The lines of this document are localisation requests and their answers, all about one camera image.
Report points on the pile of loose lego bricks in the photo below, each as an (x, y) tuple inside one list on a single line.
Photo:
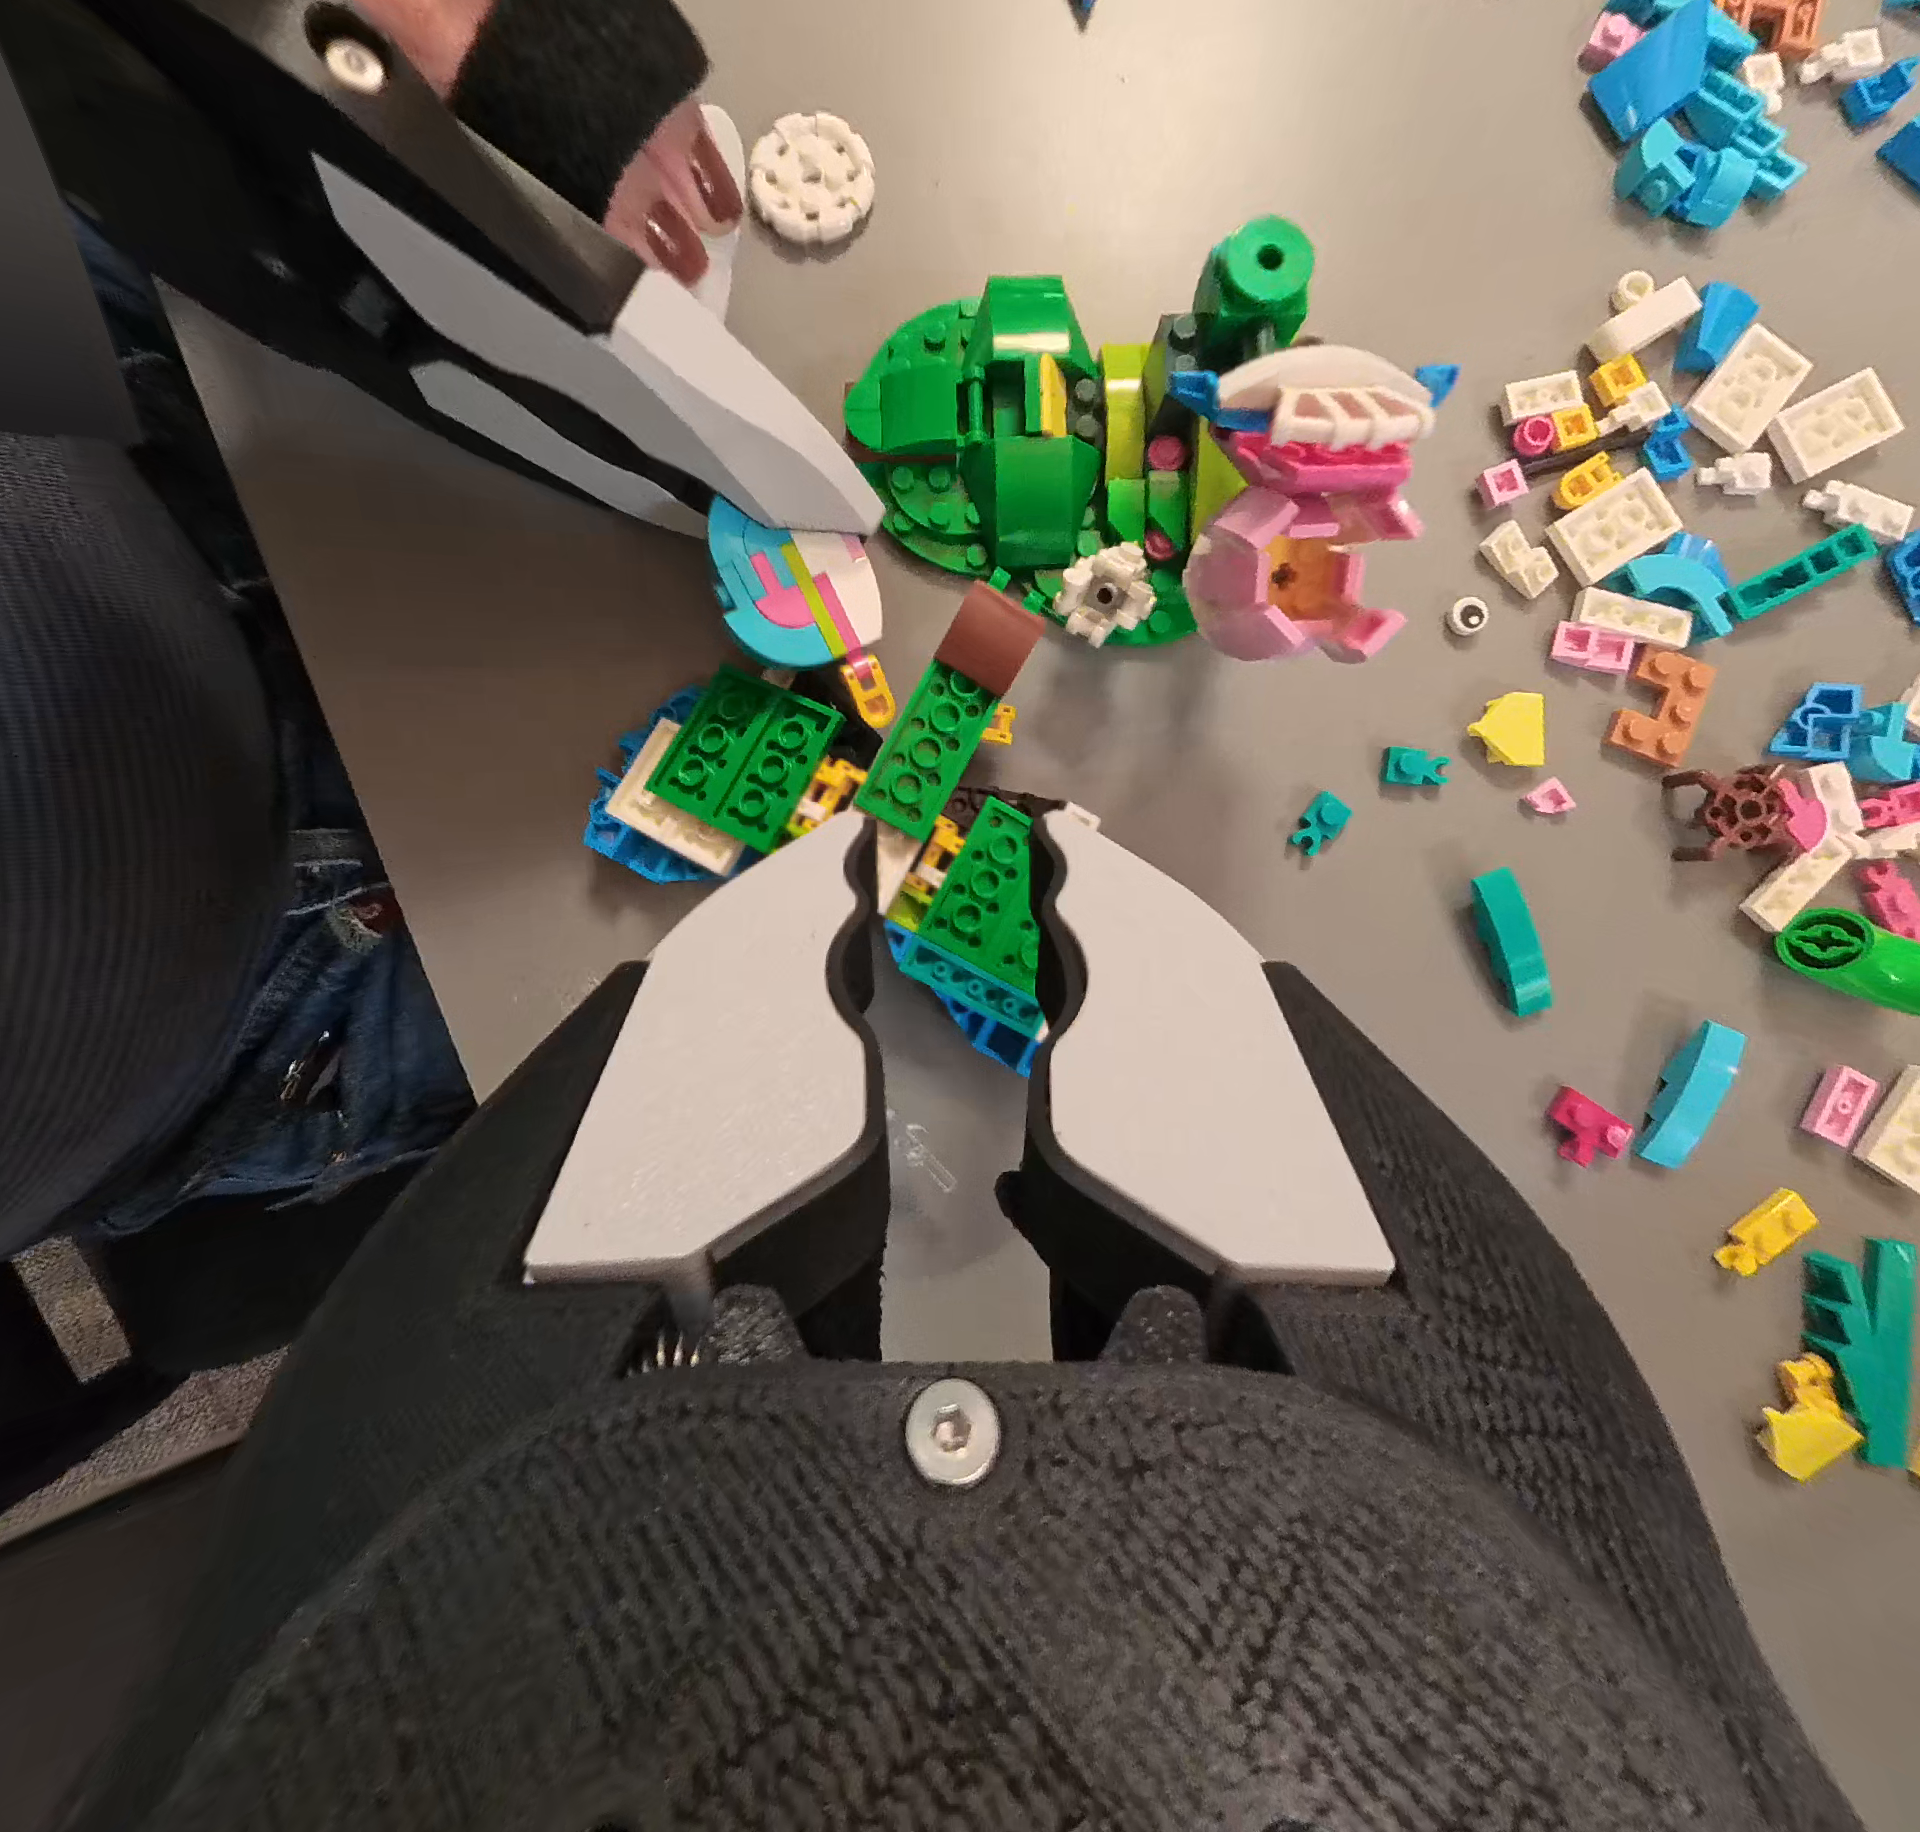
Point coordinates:
[(1695, 78)]

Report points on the white round lego plate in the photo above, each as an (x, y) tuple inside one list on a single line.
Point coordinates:
[(810, 177)]

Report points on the person's dark knit sweater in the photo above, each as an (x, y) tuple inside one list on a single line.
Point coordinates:
[(119, 812)]

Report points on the round turquoise pink lego wing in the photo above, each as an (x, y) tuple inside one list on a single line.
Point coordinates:
[(781, 587)]

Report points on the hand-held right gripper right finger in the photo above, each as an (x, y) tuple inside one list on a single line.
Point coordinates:
[(1202, 1098)]

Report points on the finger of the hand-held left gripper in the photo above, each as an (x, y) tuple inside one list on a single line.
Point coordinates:
[(527, 416), (734, 406)]

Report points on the person's blue jeans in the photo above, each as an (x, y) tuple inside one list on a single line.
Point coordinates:
[(347, 1021)]

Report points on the blue green lego butterfly assembly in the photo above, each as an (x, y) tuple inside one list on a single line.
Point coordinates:
[(962, 888)]

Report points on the green lego plant model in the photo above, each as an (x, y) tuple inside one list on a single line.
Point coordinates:
[(1023, 438)]

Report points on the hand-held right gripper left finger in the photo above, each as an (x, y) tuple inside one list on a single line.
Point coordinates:
[(705, 1081)]

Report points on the person's left hand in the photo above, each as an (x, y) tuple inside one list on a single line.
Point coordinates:
[(689, 192)]

